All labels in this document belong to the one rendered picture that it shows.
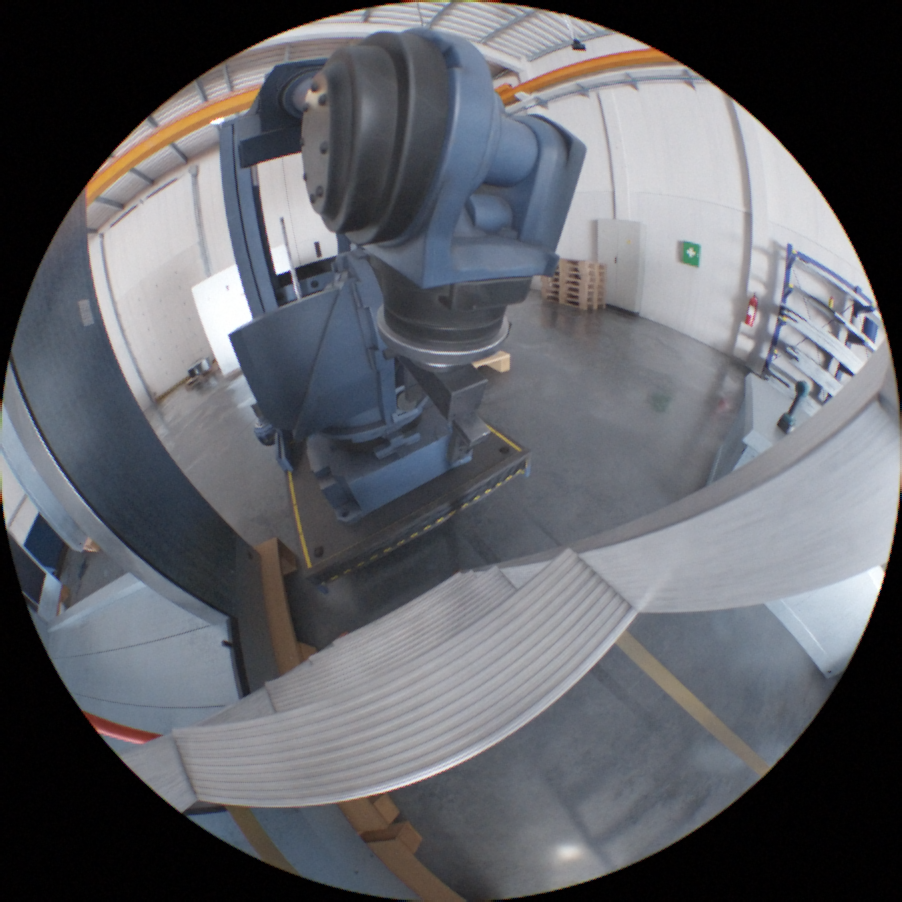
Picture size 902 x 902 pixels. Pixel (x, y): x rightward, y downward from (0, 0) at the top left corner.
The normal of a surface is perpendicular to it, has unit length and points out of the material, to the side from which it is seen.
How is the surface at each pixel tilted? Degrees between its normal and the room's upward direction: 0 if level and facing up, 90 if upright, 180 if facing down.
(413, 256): 90
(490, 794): 0
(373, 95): 100
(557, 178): 112
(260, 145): 133
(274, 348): 90
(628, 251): 90
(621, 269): 90
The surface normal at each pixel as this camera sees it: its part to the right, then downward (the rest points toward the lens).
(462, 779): -0.11, -0.74
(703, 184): -0.86, 0.40
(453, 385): 0.11, -0.50
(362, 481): 0.55, 0.51
